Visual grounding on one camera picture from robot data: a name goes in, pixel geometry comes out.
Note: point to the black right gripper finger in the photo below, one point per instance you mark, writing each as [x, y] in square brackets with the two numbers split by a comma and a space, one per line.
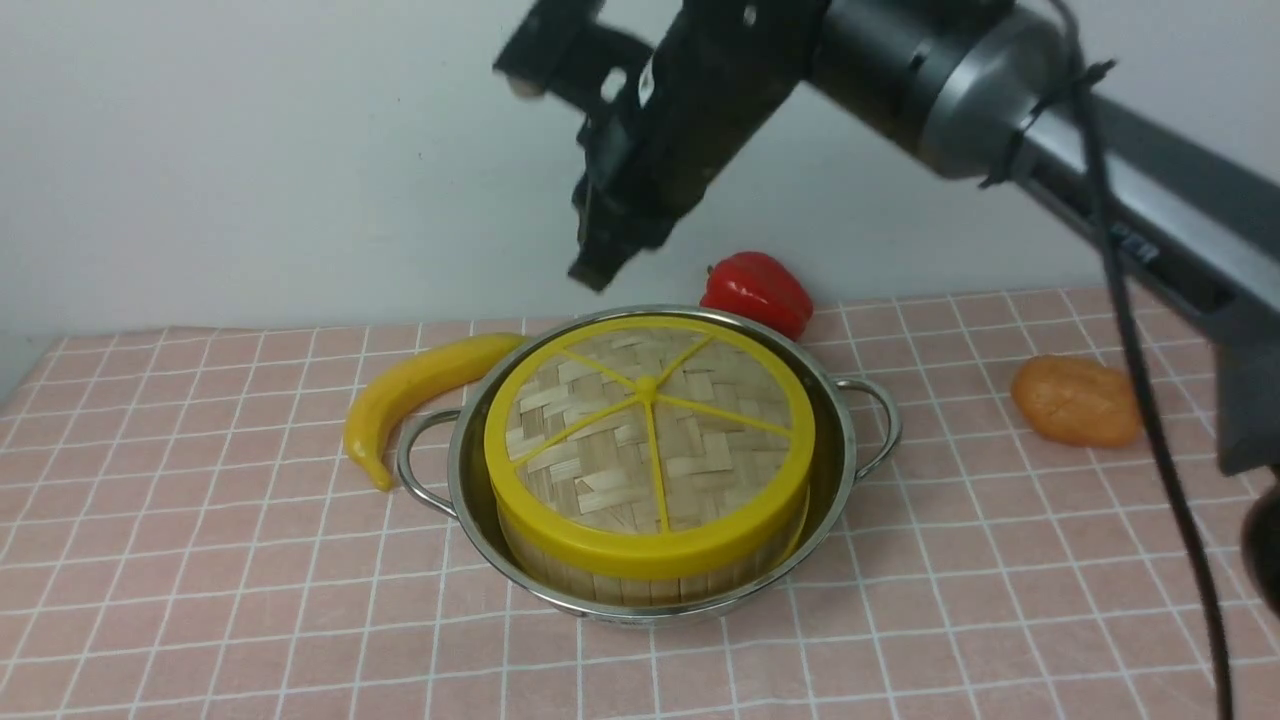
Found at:
[601, 257]

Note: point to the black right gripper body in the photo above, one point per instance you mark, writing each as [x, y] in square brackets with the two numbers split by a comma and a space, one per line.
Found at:
[722, 70]

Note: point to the yellow woven bamboo steamer lid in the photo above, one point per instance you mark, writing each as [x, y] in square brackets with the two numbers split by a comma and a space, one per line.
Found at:
[590, 416]

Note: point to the yellow-rimmed bamboo steamer basket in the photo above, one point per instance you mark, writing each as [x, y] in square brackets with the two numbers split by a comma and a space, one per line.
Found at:
[666, 549]

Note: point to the red toy bell pepper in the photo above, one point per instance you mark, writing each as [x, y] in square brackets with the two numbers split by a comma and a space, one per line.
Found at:
[760, 288]

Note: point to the yellow toy banana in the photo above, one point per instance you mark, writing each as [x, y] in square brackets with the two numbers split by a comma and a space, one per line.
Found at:
[385, 402]

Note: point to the orange-brown toy potato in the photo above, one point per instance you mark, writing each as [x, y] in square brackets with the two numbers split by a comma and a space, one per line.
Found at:
[1077, 402]

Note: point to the pink checkered tablecloth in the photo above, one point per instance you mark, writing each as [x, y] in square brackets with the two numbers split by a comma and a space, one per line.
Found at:
[182, 539]

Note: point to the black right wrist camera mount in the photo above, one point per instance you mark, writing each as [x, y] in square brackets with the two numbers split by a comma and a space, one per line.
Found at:
[560, 49]

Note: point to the stainless steel two-handled pot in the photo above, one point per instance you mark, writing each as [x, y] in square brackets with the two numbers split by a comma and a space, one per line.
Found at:
[440, 461]

